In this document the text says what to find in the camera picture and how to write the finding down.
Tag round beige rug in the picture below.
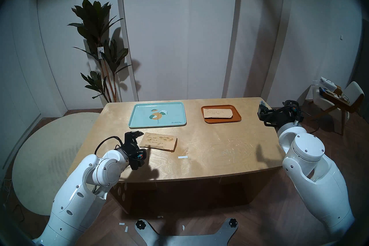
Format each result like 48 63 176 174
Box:
12 112 101 216

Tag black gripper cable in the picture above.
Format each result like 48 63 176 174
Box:
94 136 126 155
300 114 320 133

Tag orange tray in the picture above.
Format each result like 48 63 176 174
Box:
201 105 242 124

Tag grey metal robot base plate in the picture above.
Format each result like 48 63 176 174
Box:
135 218 238 246

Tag teal tray with leaf print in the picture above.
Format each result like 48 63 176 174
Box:
128 102 187 129

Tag plain brown envelope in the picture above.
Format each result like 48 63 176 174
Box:
203 108 233 119

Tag tall green leafy plant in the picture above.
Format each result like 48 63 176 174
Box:
68 0 133 103

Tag stained brown envelope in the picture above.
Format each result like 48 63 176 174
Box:
139 132 177 151

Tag white box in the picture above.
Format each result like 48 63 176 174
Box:
319 77 338 92

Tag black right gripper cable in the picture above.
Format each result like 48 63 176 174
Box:
300 114 320 133

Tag white armchair with wooden frame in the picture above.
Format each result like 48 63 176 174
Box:
313 81 365 136

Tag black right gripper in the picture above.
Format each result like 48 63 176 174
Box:
257 100 304 128

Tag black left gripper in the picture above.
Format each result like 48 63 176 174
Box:
122 131 148 170

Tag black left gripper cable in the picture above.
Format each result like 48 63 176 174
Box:
94 136 126 155

